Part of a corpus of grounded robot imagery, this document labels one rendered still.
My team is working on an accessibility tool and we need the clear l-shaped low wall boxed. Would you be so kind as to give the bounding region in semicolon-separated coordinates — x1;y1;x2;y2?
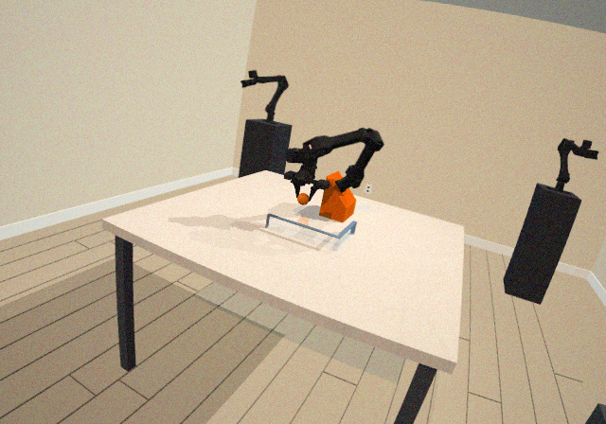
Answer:
266;216;357;253

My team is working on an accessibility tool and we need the light blue l-shaped low wall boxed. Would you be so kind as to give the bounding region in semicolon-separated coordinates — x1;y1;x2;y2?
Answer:
267;214;358;239

